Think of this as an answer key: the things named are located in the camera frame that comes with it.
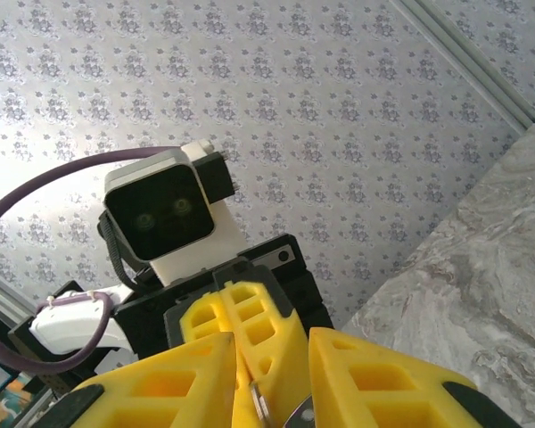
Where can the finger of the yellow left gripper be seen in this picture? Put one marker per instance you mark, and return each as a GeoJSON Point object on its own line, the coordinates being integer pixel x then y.
{"type": "Point", "coordinates": [207, 321]}
{"type": "Point", "coordinates": [267, 330]}

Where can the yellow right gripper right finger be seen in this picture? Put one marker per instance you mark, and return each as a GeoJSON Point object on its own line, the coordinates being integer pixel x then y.
{"type": "Point", "coordinates": [383, 392]}

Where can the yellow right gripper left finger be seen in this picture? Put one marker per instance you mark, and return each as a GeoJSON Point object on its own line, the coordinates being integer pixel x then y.
{"type": "Point", "coordinates": [160, 392]}

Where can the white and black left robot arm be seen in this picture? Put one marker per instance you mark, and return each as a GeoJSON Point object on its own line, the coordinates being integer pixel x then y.
{"type": "Point", "coordinates": [67, 321]}

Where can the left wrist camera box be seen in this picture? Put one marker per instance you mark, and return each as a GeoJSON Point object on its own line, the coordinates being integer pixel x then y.
{"type": "Point", "coordinates": [160, 209]}

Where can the aluminium frame post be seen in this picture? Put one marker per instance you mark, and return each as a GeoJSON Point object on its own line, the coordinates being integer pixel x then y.
{"type": "Point", "coordinates": [4, 294]}

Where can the aluminium corner post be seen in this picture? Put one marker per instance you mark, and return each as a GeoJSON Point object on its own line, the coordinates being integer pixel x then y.
{"type": "Point", "coordinates": [472, 62]}

